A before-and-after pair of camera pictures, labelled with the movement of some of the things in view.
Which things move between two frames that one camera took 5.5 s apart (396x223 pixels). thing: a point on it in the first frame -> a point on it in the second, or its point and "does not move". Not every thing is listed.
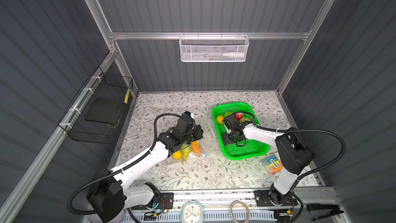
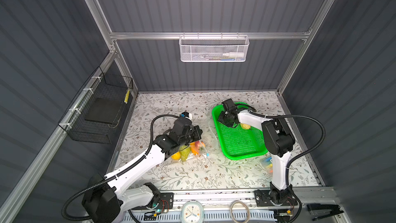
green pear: x=185 y=152 does not move
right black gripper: x=225 y=139 -> x=220 y=119
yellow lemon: x=177 y=155 does not move
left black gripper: x=198 y=133 does not move
